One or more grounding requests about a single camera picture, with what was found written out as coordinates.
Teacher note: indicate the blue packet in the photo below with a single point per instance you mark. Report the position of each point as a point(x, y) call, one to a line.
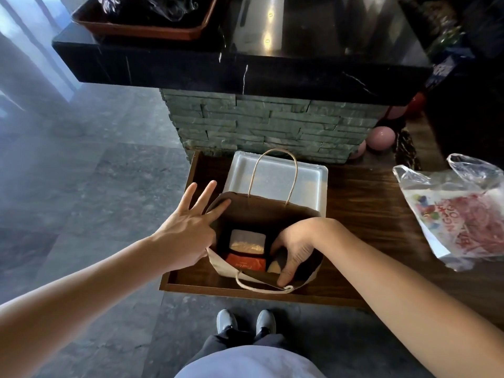
point(444, 70)

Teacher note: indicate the person's left forearm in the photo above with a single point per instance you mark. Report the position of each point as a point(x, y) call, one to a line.
point(78, 295)

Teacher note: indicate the dark wooden tray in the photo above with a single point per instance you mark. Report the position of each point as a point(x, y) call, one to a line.
point(354, 216)

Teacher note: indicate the green bottle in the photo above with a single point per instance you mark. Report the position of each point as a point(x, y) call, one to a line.
point(447, 41)

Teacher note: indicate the beige food packet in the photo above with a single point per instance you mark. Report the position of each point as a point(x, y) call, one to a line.
point(274, 266)

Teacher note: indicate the grey stone brick pillar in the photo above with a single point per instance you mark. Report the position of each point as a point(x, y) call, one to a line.
point(271, 127)

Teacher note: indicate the pink balloon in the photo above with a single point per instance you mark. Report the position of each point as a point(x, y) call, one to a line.
point(359, 150)
point(395, 112)
point(380, 138)

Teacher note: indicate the person's white shirt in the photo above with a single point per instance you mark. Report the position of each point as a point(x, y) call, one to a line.
point(252, 366)

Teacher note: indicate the printed clear plastic bag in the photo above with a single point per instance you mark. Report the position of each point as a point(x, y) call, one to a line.
point(460, 216)

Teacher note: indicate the brown serving tray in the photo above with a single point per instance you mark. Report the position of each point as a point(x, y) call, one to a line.
point(145, 29)

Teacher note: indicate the white foam tray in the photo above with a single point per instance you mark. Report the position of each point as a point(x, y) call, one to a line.
point(271, 180)

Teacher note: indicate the red packet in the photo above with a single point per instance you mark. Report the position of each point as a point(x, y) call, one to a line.
point(245, 262)

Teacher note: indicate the person's right hand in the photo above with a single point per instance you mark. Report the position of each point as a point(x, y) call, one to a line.
point(301, 242)

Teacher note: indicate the black marble counter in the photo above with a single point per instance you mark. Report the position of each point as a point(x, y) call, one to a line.
point(252, 70)

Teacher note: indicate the person's right forearm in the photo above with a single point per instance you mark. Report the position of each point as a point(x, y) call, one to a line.
point(401, 307)

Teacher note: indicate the red balloon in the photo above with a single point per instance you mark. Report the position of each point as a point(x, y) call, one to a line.
point(416, 103)

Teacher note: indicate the clear plastic wrapping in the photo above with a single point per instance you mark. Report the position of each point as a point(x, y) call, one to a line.
point(153, 5)

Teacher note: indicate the person's left middle finger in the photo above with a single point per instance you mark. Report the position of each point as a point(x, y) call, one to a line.
point(205, 195)

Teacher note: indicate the person's left hand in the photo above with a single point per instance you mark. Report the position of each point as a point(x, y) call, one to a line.
point(184, 236)

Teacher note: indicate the person's dark trousers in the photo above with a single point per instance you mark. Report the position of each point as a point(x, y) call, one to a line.
point(236, 344)

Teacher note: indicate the person's grey shoe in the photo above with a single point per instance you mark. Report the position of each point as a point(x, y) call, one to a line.
point(266, 322)
point(226, 321)

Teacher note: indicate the person's right thumb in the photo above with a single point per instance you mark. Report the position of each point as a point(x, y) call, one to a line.
point(277, 244)

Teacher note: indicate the clear lidded food container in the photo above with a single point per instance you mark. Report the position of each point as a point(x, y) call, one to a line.
point(247, 242)

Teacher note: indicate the person's left thumb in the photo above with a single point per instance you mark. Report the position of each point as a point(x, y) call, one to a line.
point(210, 236)

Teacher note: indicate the person's left grey shoe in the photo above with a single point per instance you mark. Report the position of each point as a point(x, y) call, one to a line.
point(226, 321)

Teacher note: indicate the person's right grey shoe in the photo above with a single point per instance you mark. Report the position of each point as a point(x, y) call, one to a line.
point(266, 322)

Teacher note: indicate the brown paper bag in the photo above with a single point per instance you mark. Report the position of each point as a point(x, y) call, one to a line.
point(260, 216)

